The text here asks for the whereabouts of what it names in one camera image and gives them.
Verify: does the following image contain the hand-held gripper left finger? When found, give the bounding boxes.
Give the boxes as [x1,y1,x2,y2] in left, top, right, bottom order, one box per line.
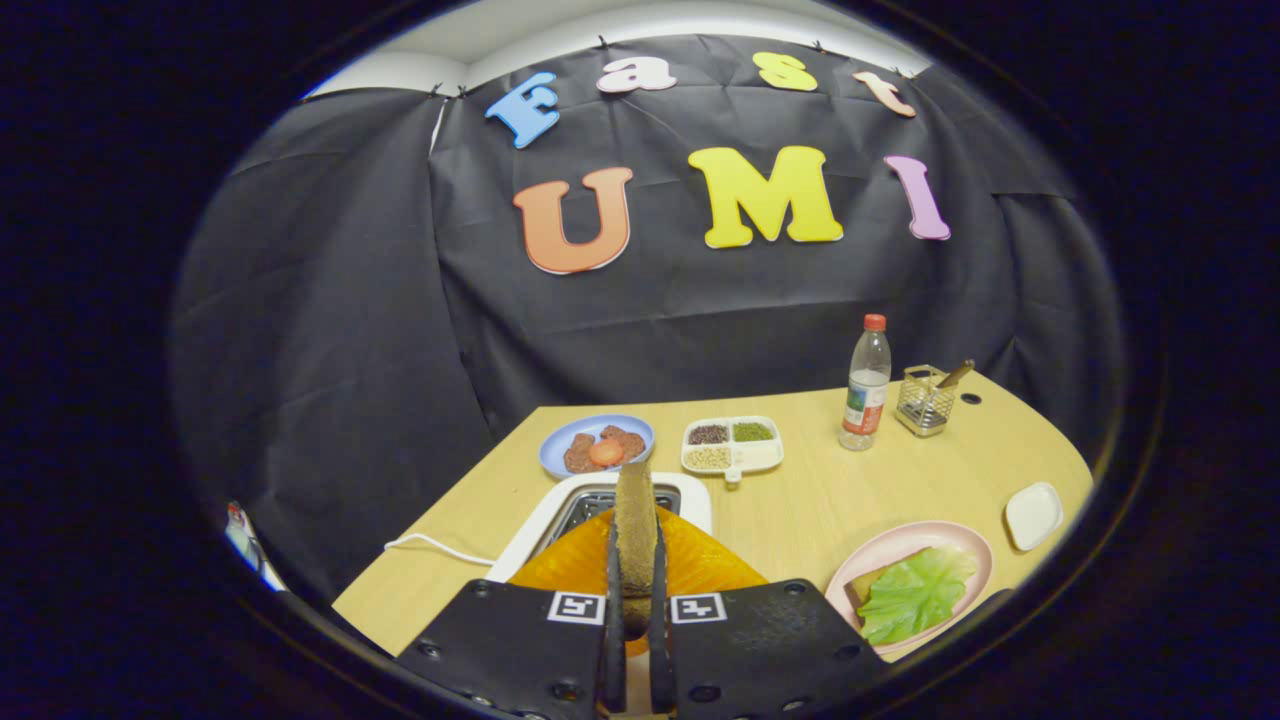
[395,508,628,720]

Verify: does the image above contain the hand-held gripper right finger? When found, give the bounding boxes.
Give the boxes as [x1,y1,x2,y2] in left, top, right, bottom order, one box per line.
[647,508,891,720]

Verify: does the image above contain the green lettuce leaf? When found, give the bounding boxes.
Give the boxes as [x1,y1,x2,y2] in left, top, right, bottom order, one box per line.
[857,545,979,646]

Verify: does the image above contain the brown toast slice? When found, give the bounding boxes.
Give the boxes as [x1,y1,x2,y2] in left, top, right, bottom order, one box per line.
[613,460,659,641]

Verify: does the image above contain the white toaster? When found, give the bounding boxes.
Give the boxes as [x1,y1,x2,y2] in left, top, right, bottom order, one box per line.
[485,470,714,583]

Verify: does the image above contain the pink plate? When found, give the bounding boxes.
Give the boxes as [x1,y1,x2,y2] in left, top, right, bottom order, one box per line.
[825,520,995,657]

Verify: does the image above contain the white divided seed tray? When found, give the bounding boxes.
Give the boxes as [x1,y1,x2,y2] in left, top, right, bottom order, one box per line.
[681,415,785,485]

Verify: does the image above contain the blue plate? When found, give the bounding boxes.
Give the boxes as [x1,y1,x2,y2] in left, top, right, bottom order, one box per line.
[539,414,656,479]

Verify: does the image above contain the clear red-capped water bottle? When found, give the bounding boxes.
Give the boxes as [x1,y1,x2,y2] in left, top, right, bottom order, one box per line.
[838,313,893,452]

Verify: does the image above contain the small white plate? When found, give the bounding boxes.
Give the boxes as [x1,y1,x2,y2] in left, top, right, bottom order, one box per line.
[1004,482,1065,552]

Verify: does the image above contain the white toaster cable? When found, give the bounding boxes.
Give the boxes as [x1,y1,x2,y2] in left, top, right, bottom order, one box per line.
[384,532,498,567]

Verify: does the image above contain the metal wire utensil holder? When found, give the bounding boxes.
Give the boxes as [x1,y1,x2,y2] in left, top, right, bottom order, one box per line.
[894,365,959,439]

